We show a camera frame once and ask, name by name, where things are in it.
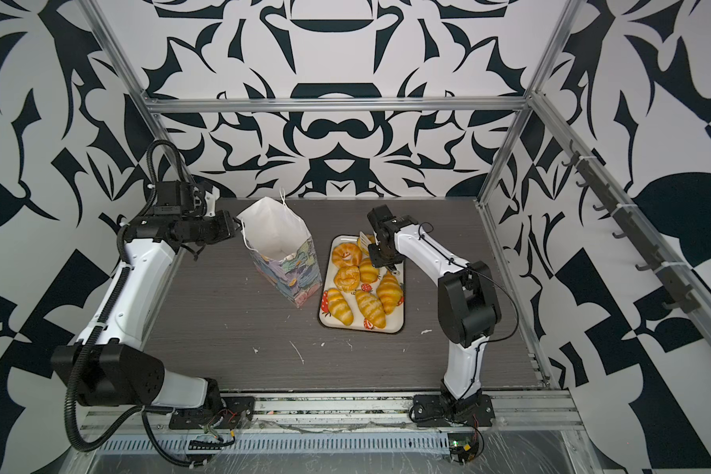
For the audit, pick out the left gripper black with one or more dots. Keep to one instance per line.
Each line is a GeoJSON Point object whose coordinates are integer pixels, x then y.
{"type": "Point", "coordinates": [225, 224]}

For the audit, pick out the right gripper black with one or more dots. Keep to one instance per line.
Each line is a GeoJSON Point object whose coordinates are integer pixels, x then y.
{"type": "Point", "coordinates": [377, 261]}

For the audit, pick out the white floral paper bag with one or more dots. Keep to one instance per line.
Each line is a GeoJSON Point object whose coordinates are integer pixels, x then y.
{"type": "Point", "coordinates": [282, 248]}

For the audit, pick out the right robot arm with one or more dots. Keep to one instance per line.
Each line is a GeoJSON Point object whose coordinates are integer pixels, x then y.
{"type": "Point", "coordinates": [468, 304]}

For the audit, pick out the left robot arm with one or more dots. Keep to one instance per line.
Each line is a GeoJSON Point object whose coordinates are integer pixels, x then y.
{"type": "Point", "coordinates": [107, 365]}

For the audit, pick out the round bread middle left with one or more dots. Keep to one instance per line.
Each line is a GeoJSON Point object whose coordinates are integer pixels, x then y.
{"type": "Point", "coordinates": [348, 279]}

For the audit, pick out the small croissant middle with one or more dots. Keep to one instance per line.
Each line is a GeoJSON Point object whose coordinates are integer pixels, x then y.
{"type": "Point", "coordinates": [367, 272]}

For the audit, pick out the white strawberry tray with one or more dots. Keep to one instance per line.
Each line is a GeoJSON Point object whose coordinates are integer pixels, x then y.
{"type": "Point", "coordinates": [394, 321]}

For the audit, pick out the small circuit board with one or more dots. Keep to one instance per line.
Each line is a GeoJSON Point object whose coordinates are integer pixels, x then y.
{"type": "Point", "coordinates": [464, 448]}

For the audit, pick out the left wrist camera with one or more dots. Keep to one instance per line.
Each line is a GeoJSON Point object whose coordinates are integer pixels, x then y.
{"type": "Point", "coordinates": [208, 201]}

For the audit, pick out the ring-shaped bread top left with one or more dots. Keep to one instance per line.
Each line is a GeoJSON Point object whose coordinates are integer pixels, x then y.
{"type": "Point", "coordinates": [347, 254]}

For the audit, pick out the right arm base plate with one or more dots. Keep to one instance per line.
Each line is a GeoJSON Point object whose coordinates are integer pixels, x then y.
{"type": "Point", "coordinates": [433, 411]}

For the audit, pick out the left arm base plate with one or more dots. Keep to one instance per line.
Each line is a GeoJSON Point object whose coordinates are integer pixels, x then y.
{"type": "Point", "coordinates": [231, 413]}

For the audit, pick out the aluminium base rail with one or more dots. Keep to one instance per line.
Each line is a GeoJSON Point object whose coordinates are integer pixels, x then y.
{"type": "Point", "coordinates": [321, 411]}

